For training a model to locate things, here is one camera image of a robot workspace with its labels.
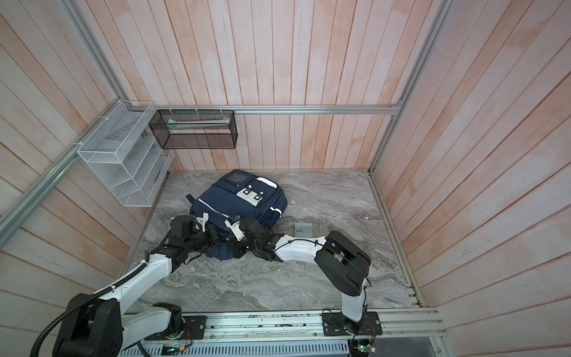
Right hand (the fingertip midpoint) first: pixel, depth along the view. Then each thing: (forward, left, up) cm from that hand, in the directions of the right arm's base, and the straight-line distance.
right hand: (229, 243), depth 84 cm
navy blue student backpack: (+21, -3, +3) cm, 21 cm away
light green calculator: (+11, -29, -8) cm, 32 cm away
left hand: (+2, 0, +2) cm, 3 cm away
